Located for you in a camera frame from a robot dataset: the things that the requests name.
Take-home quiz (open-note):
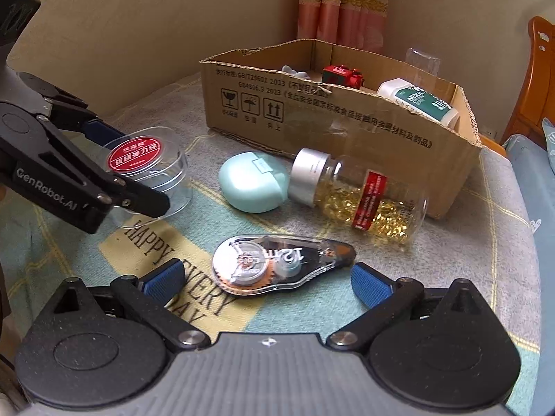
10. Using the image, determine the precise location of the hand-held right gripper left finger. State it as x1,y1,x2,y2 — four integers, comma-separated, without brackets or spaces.
52,258,212,349

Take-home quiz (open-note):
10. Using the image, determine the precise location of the clear rectangular plastic box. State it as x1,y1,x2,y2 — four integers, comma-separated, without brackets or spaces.
405,47,442,85

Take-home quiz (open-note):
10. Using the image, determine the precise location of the green checked printed blanket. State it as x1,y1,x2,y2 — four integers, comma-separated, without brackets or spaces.
0,69,547,416

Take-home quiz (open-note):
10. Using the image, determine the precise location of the clear round container red label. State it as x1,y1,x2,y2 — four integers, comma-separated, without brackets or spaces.
101,125,194,230

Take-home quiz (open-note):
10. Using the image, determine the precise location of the red toy train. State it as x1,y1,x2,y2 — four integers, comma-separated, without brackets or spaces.
322,65,364,89

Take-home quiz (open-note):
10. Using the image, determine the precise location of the blue floral pillow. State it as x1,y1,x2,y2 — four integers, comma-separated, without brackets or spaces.
541,117,555,157

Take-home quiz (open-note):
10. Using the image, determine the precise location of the capsule bottle with silver cap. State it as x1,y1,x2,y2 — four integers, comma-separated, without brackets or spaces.
288,147,430,252

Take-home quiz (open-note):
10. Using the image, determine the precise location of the wooden bedside table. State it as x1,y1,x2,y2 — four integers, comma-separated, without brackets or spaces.
479,136,508,157

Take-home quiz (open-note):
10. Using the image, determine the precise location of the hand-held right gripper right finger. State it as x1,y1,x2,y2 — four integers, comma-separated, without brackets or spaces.
325,262,493,349

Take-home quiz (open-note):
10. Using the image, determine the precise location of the pink patterned curtain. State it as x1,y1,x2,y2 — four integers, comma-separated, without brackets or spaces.
297,0,391,53

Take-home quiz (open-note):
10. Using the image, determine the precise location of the clear correction tape dispenser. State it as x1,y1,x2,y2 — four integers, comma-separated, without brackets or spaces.
212,235,358,297

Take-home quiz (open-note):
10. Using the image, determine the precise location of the blue floral bed sheet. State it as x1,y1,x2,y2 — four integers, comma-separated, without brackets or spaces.
503,133,555,399

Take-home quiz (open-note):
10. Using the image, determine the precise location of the brown cardboard box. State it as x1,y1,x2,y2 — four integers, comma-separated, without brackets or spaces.
199,38,484,221

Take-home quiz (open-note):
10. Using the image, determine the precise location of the white container with green label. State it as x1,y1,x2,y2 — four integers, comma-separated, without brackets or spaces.
376,77,460,127

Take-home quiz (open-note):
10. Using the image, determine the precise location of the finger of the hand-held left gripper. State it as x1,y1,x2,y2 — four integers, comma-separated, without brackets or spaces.
17,73,127,144
37,115,171,218

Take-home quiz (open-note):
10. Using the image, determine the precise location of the mint green oval case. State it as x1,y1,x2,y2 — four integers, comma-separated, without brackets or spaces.
218,150,289,214

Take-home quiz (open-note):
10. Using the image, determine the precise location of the wooden bed headboard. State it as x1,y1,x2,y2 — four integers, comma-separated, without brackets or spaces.
501,16,555,144

